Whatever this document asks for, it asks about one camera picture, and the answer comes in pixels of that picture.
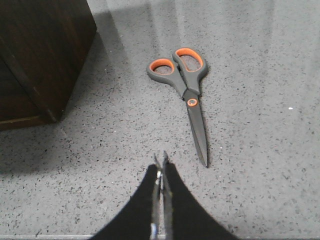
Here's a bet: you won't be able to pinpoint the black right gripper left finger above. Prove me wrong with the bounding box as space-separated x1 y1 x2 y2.
91 156 161 240

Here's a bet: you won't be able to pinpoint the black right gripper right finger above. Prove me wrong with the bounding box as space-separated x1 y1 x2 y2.
162 152 237 240

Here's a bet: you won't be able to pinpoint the grey orange handled scissors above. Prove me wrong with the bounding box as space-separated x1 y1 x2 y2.
146 47 209 168

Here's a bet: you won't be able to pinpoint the dark wooden drawer cabinet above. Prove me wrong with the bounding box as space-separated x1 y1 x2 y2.
0 0 97 130

